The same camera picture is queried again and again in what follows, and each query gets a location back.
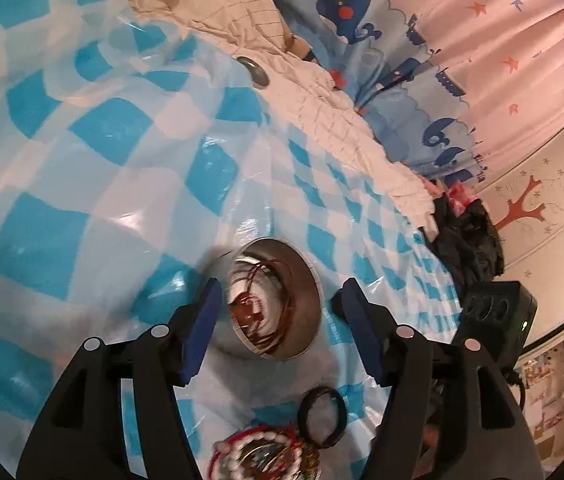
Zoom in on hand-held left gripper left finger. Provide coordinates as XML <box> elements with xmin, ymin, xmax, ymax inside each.
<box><xmin>16</xmin><ymin>276</ymin><xmax>223</xmax><ymax>480</ymax></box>

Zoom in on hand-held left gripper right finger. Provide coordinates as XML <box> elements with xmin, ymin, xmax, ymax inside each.
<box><xmin>332</xmin><ymin>277</ymin><xmax>545</xmax><ymax>480</ymax></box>

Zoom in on brown cord bracelet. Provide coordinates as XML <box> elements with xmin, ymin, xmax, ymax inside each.
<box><xmin>232</xmin><ymin>259</ymin><xmax>297</xmax><ymax>353</ymax></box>

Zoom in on round metal tin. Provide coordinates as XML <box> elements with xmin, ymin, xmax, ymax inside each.
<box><xmin>219</xmin><ymin>237</ymin><xmax>323</xmax><ymax>361</ymax></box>

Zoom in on black ring hair tie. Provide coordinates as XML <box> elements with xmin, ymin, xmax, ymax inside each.
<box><xmin>297</xmin><ymin>387</ymin><xmax>347</xmax><ymax>448</ymax></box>

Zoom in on pile of beaded bracelets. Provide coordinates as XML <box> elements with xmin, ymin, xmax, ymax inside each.
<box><xmin>209</xmin><ymin>422</ymin><xmax>323</xmax><ymax>480</ymax></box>

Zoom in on black cloth pile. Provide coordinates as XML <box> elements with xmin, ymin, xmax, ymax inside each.
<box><xmin>422</xmin><ymin>195</ymin><xmax>505</xmax><ymax>286</ymax></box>

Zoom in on cluttered shelf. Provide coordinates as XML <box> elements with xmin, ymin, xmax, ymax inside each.
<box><xmin>517</xmin><ymin>320</ymin><xmax>564</xmax><ymax>461</ymax></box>

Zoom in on pink cloth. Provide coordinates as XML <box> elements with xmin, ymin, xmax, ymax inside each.
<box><xmin>424</xmin><ymin>180</ymin><xmax>478</xmax><ymax>211</ymax></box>

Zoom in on blue checked plastic sheet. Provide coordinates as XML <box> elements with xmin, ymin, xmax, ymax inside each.
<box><xmin>0</xmin><ymin>0</ymin><xmax>468</xmax><ymax>480</ymax></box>

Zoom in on pink star print curtain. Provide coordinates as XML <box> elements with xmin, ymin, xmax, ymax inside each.
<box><xmin>357</xmin><ymin>0</ymin><xmax>564</xmax><ymax>191</ymax></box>

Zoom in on round metal tin lid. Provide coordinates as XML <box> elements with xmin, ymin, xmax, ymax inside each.
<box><xmin>236</xmin><ymin>56</ymin><xmax>270</xmax><ymax>88</ymax></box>

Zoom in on beige quilted blanket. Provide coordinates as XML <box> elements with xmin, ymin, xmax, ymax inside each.
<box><xmin>119</xmin><ymin>0</ymin><xmax>438</xmax><ymax>233</ymax></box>

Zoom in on whale print curtain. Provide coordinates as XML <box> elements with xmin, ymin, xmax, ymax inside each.
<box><xmin>249</xmin><ymin>0</ymin><xmax>488</xmax><ymax>186</ymax></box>

